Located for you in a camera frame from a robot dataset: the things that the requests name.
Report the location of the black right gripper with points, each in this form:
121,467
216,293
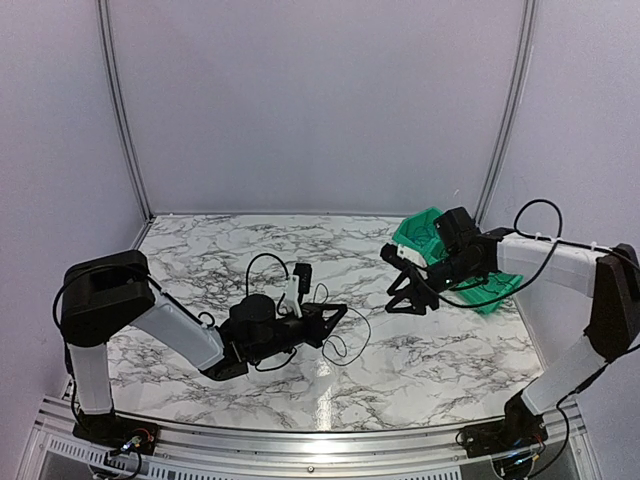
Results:
419,308

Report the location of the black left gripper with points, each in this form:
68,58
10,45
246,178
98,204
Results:
318,330

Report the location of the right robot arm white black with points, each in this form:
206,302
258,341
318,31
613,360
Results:
579,300

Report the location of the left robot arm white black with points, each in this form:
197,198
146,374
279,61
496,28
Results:
99,298

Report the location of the green three-compartment plastic bin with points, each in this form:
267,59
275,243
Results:
419,233

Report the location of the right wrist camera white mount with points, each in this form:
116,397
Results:
399,256

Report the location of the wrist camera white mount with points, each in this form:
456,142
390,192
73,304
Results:
297,287
399,256

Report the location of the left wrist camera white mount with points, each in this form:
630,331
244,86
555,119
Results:
297,287

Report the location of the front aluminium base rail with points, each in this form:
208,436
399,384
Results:
184,451

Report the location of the right aluminium frame post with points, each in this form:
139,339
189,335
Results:
516,88

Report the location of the aluminium frame post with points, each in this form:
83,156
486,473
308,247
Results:
516,88
117,98

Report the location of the left aluminium frame post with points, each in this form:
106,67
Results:
117,98

